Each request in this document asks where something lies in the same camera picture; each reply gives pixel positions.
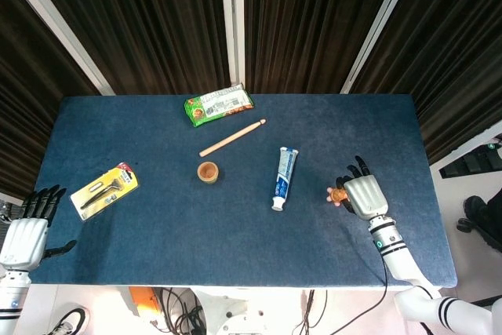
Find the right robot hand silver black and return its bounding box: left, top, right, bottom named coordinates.
left=336, top=155, right=390, bottom=222

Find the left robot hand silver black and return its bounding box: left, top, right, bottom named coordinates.
left=0, top=184, right=78, bottom=272

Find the small orange toy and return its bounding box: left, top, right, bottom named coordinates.
left=326, top=187, right=350, bottom=208

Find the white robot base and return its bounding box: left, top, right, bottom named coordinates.
left=191, top=287, right=307, bottom=335

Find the white blue toothpaste tube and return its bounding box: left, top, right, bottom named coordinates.
left=270, top=146, right=300, bottom=213

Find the black white sneaker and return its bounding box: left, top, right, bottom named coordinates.
left=49, top=306, right=91, bottom=335

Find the yellow razor blister pack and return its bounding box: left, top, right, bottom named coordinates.
left=69, top=161, right=140, bottom=223

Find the black equipment tray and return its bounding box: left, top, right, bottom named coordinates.
left=438, top=145, right=502, bottom=180

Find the black chair base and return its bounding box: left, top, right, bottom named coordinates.
left=456, top=195, right=502, bottom=250

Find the orange box under table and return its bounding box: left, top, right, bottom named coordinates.
left=128, top=286, right=162, bottom=319

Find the blue tablecloth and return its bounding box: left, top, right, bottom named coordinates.
left=29, top=93, right=459, bottom=289

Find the wooden drumstick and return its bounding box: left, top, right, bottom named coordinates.
left=198, top=118, right=267, bottom=158

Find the painted wooden cup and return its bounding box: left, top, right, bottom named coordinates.
left=196, top=160, right=221, bottom=186

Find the green snack packet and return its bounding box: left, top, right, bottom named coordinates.
left=184, top=82, right=255, bottom=129

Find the dark brown curtain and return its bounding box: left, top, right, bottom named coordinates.
left=0, top=0, right=502, bottom=191

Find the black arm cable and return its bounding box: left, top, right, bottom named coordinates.
left=362, top=246, right=444, bottom=335

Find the white frame post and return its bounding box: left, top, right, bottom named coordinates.
left=219, top=0, right=247, bottom=96
left=340, top=0, right=424, bottom=95
left=429, top=118, right=502, bottom=167
left=0, top=0, right=115, bottom=96

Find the black cable bundle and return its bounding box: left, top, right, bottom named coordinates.
left=151, top=287, right=207, bottom=335

